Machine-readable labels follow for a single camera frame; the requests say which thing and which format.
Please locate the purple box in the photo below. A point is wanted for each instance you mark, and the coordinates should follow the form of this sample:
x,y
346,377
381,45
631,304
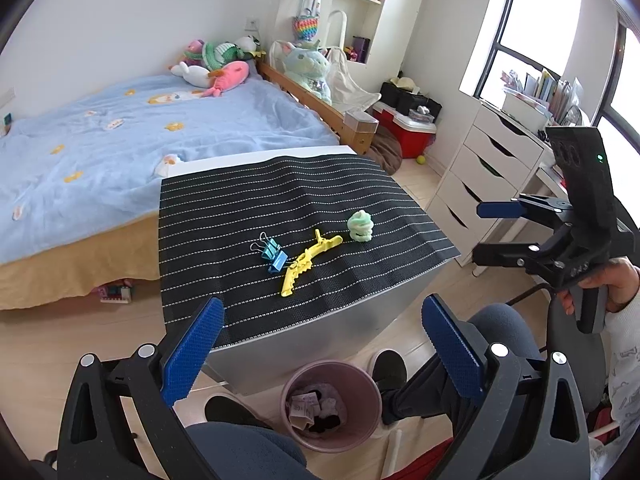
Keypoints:
x,y
361,49

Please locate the wooden bed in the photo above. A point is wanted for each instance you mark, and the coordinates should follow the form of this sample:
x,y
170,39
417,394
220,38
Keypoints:
x,y
320,105

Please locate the yellow hair clip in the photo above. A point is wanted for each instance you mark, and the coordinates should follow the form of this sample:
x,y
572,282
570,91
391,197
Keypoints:
x,y
305,262

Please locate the window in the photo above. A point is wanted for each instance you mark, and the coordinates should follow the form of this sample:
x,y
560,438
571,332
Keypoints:
x,y
540,20

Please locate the cream straw hat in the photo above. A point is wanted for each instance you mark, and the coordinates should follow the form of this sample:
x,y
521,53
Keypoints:
x,y
405,84

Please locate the pink whale plush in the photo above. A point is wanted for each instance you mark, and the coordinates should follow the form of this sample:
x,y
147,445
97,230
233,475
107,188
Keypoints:
x,y
227,79

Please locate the toy building blocks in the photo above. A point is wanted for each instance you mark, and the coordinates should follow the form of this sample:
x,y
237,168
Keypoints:
x,y
116,293

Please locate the green striped plush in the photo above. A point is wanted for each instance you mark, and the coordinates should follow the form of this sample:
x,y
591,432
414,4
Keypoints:
x,y
222,54

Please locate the brown cushion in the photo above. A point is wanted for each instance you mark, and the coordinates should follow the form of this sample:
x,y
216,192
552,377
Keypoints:
x,y
387,150

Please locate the person's left leg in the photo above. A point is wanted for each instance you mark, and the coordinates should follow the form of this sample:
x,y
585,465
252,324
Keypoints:
x,y
240,450

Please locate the green scrunchie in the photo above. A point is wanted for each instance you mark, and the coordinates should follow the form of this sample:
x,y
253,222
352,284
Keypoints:
x,y
361,226

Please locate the pink trash bin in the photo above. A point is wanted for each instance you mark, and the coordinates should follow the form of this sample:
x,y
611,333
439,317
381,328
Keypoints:
x,y
360,420

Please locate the white panda plush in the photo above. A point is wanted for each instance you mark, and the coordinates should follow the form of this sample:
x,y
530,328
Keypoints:
x,y
249,45

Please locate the white folding chair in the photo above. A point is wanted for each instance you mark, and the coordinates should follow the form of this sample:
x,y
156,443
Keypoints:
x,y
350,85

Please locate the person's right forearm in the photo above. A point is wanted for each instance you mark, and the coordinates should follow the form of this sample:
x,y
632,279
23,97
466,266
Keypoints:
x,y
620,385

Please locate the person's leg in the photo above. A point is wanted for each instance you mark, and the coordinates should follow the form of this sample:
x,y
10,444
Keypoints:
x,y
240,450
500,325

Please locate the person's shoe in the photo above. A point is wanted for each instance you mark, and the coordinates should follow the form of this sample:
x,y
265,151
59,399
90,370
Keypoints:
x,y
230,410
390,375

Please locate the white wall socket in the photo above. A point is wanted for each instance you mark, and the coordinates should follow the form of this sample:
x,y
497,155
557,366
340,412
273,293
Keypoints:
x,y
251,24

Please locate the black cloth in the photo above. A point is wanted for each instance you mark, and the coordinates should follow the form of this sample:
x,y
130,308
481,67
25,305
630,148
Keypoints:
x,y
325,422

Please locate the rainbow pop bag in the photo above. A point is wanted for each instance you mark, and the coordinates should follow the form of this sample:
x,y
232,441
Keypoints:
x,y
305,29

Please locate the white table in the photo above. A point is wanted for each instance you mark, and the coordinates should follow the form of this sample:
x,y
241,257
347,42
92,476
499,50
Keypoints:
x,y
325,340

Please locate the black striped table mat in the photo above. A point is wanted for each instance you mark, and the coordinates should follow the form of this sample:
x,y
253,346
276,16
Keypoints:
x,y
250,200

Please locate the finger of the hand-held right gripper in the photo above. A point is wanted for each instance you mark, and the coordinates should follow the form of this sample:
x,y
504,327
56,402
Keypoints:
x,y
500,255
497,209

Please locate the white cloth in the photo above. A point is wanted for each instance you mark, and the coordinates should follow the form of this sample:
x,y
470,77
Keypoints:
x,y
330,403

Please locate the white wall shelf unit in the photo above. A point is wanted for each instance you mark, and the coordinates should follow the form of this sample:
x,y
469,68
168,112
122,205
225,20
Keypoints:
x,y
385,25

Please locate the person's left shoe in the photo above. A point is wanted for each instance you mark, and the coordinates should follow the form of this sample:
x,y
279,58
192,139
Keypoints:
x,y
230,410

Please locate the person's right hand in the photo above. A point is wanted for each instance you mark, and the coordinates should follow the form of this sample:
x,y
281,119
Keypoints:
x,y
622,282

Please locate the stack of books and papers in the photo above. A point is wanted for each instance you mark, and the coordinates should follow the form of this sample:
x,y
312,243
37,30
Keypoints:
x,y
540,97

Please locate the large teal bunny plush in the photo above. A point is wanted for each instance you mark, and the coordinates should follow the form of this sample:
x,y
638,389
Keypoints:
x,y
307,72

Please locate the black storage bag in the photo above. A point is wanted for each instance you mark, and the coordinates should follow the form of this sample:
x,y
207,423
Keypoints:
x,y
400,97

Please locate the person's right leg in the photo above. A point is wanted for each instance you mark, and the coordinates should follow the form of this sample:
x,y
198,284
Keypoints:
x,y
500,325

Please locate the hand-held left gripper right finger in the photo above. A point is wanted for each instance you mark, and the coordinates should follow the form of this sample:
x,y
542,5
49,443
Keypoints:
x,y
452,350

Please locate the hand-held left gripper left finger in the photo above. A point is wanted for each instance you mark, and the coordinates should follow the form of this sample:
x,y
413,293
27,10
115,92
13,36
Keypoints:
x,y
192,350

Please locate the pink purple plush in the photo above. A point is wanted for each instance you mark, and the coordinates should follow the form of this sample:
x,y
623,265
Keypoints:
x,y
192,50

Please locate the person's right shoe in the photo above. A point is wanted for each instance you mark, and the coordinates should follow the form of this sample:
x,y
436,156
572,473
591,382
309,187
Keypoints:
x,y
390,375

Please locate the blue printed blanket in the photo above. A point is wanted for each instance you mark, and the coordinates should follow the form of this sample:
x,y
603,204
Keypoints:
x,y
150,135

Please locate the white drawer cabinet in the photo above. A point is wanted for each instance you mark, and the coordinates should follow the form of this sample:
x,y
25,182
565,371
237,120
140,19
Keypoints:
x,y
480,175

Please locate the white cardboard package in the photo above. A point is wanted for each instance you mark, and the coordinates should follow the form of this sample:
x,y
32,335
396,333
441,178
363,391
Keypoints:
x,y
300,410

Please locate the red seat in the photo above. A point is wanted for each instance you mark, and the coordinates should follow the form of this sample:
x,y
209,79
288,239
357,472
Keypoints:
x,y
425,465

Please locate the blue binder clip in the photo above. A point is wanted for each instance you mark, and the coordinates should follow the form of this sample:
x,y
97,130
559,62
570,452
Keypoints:
x,y
274,255

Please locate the red cooler box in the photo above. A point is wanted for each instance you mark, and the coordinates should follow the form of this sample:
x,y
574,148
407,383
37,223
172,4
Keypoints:
x,y
405,137

